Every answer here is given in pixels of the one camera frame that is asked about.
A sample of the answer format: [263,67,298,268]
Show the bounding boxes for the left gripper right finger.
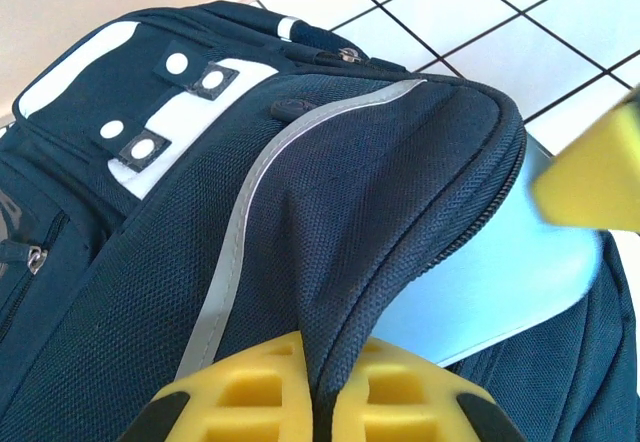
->
[329,339,527,442]

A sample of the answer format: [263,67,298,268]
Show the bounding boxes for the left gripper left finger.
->
[117,331,318,442]

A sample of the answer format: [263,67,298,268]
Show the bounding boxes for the light blue plastic box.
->
[377,140,605,369]

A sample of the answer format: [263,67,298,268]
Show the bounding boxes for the navy blue backpack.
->
[0,1,640,442]

